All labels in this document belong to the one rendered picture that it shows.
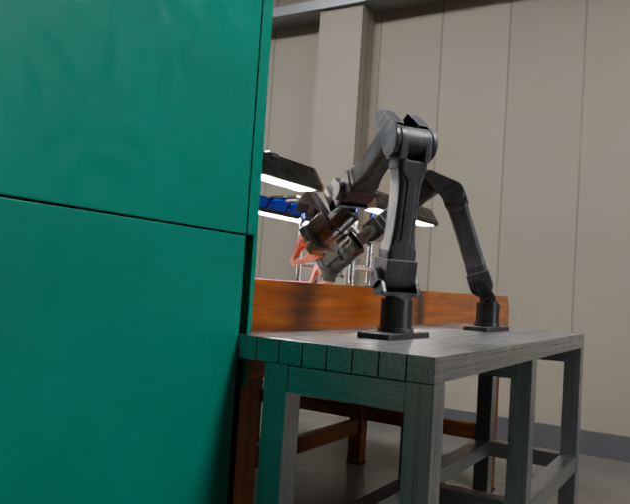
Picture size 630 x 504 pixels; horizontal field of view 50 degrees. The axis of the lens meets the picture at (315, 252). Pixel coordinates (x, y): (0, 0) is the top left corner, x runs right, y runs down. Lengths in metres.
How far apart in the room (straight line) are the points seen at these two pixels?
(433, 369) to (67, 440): 0.50
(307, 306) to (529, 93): 2.76
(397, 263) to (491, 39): 2.93
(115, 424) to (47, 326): 0.18
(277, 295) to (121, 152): 0.50
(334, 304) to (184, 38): 0.70
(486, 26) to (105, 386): 3.53
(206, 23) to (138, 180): 0.29
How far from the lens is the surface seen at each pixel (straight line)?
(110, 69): 0.97
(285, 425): 1.13
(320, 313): 1.47
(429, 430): 1.01
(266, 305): 1.30
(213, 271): 1.11
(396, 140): 1.32
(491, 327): 1.86
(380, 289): 1.32
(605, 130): 3.86
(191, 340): 1.08
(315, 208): 1.63
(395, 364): 1.02
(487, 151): 3.97
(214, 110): 1.12
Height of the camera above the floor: 0.76
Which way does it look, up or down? 3 degrees up
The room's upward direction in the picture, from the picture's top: 4 degrees clockwise
